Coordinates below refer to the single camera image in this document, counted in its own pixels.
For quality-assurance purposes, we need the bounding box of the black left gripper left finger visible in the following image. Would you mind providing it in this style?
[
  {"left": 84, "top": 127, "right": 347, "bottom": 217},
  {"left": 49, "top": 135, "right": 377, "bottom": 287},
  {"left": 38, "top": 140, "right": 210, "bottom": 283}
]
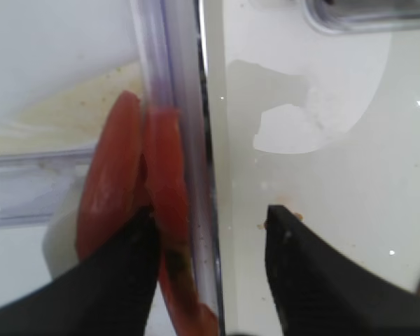
[{"left": 0, "top": 206, "right": 160, "bottom": 335}]

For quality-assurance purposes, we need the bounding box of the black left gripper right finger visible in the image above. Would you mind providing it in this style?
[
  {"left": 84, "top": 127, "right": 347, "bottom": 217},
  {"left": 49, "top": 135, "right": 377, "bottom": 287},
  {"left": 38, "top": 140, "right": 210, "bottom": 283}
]
[{"left": 265, "top": 205, "right": 420, "bottom": 335}]

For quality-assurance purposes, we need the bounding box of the red tomato slice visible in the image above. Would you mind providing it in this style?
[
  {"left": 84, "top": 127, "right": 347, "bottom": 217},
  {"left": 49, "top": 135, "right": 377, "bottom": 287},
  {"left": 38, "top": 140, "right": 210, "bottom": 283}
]
[
  {"left": 76, "top": 90, "right": 145, "bottom": 260},
  {"left": 143, "top": 107, "right": 219, "bottom": 335}
]

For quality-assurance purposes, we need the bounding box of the pale cheese slice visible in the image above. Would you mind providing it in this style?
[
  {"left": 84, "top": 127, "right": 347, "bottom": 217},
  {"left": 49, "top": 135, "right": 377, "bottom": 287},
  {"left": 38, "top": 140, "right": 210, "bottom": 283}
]
[{"left": 0, "top": 62, "right": 144, "bottom": 155}]

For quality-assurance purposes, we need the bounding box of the white left upper pusher block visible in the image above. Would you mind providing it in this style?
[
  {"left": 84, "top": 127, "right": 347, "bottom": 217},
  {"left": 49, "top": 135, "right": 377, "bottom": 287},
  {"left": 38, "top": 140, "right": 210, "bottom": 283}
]
[{"left": 42, "top": 178, "right": 85, "bottom": 279}]

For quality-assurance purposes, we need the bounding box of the clear left upper slide track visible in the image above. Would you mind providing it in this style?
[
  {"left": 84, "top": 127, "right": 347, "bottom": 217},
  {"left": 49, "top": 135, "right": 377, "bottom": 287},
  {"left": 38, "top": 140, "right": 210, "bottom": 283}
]
[{"left": 0, "top": 148, "right": 94, "bottom": 228}]

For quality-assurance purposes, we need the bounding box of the metal serving tray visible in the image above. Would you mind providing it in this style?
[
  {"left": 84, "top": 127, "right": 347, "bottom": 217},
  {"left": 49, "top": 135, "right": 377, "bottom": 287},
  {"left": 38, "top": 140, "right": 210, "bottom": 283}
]
[{"left": 202, "top": 1, "right": 420, "bottom": 335}]

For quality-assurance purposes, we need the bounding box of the clear plastic salad container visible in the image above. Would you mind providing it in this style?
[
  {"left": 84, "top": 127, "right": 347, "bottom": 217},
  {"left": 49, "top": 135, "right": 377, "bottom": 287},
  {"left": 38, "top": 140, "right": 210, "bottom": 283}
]
[{"left": 301, "top": 1, "right": 420, "bottom": 34}]

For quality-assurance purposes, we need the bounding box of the clear left long rail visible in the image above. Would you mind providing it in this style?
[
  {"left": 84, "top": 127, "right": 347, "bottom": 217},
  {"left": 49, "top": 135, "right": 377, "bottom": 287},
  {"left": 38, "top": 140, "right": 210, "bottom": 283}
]
[{"left": 131, "top": 1, "right": 223, "bottom": 318}]

